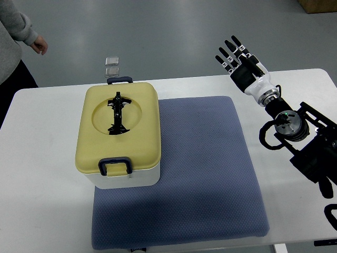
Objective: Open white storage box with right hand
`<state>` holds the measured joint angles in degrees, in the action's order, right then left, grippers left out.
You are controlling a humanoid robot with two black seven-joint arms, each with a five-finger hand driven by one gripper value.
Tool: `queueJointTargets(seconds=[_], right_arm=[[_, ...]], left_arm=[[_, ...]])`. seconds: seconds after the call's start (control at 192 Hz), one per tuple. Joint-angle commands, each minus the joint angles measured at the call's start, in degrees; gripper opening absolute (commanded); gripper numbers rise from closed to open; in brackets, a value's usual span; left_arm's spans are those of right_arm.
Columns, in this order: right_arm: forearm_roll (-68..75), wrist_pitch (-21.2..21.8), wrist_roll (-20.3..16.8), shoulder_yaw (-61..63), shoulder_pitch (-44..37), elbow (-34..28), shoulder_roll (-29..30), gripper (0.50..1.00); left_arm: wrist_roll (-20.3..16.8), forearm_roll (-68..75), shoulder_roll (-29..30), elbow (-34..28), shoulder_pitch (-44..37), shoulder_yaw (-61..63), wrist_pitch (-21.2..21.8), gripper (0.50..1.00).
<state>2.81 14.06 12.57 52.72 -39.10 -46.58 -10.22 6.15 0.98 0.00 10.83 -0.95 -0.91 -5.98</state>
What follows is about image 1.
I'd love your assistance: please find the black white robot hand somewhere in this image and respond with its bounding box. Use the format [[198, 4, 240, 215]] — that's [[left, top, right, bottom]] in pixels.
[[215, 35, 279, 107]]

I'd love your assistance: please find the yellow storage box lid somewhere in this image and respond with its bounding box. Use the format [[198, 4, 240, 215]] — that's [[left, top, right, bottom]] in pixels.
[[75, 82, 161, 174]]

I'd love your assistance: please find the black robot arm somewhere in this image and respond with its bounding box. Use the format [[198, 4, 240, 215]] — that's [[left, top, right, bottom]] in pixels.
[[215, 36, 336, 199]]

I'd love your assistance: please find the brown cardboard box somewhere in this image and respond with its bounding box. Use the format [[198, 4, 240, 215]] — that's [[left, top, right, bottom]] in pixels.
[[298, 0, 336, 14]]

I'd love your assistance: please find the white storage box base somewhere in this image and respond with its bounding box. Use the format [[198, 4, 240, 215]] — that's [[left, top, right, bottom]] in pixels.
[[85, 157, 160, 189]]

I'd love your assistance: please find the person's bare hand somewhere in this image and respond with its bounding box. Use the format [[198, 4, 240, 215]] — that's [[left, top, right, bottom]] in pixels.
[[30, 35, 48, 55]]

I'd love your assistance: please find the upper metal floor plate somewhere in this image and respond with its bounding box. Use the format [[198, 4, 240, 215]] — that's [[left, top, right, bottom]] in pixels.
[[105, 56, 119, 66]]

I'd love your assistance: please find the metal floor plate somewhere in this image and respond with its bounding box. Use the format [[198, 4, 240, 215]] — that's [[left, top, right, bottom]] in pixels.
[[105, 66, 120, 77], [105, 56, 119, 66]]

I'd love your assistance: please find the lower metal floor plate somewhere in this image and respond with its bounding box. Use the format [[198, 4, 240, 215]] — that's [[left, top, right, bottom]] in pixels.
[[105, 66, 120, 77]]

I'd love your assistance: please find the blue quilted mat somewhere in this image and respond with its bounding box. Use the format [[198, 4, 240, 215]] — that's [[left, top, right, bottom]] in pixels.
[[92, 96, 269, 250]]

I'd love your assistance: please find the person in grey sweater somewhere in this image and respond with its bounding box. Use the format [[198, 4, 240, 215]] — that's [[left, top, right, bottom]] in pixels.
[[0, 0, 39, 89]]

